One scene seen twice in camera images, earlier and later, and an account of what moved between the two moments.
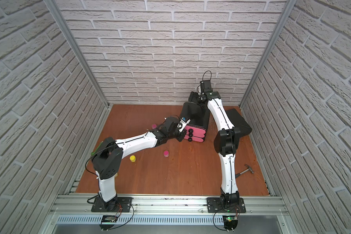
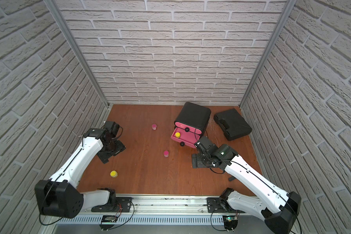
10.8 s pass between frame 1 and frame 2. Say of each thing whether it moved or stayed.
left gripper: moved
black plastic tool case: stayed
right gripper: moved
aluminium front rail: stayed
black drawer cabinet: stayed
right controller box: stayed
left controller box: stayed
